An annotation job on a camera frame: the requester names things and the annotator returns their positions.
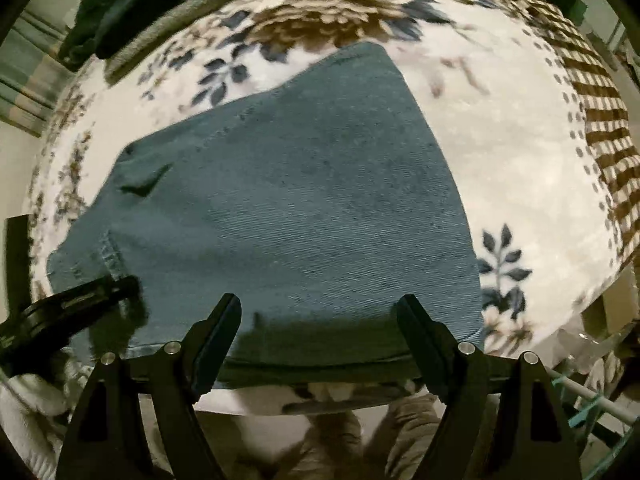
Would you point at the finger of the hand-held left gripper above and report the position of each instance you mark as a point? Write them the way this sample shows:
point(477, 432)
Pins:
point(75, 305)
point(20, 260)

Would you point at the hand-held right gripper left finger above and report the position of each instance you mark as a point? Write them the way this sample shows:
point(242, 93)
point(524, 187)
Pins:
point(220, 330)

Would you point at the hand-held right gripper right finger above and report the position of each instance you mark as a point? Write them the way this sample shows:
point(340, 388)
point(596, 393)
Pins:
point(417, 330)

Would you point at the blue denim pants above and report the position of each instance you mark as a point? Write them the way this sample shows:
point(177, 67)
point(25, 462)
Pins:
point(300, 210)

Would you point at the person's left forearm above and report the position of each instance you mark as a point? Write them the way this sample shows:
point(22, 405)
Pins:
point(30, 410)

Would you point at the striped curtain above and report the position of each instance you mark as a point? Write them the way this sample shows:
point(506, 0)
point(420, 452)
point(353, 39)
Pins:
point(25, 85)

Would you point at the floral blanket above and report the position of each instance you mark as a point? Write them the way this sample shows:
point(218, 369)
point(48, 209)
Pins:
point(525, 185)

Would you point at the teal storage rack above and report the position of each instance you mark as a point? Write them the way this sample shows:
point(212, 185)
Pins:
point(590, 400)

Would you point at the brown checkered blanket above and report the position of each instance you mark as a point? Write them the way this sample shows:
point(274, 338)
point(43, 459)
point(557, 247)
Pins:
point(610, 160)

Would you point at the folded grey cloth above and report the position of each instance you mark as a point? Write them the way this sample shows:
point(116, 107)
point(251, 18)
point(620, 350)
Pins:
point(165, 27)

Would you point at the folded dark jeans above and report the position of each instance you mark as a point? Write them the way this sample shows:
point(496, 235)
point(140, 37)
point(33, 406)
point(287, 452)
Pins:
point(130, 5)

